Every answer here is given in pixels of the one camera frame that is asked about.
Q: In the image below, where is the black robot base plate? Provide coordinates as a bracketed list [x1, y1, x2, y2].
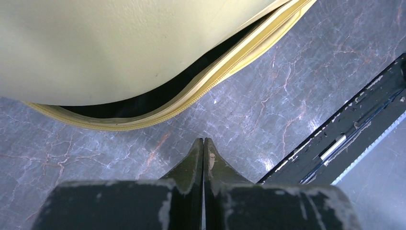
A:
[259, 54, 406, 184]

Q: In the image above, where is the yellow hard-shell suitcase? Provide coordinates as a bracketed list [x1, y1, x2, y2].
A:
[0, 0, 314, 131]

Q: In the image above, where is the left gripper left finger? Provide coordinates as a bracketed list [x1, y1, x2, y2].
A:
[158, 138, 203, 230]

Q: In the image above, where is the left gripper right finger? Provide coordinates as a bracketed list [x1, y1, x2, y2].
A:
[203, 138, 254, 230]

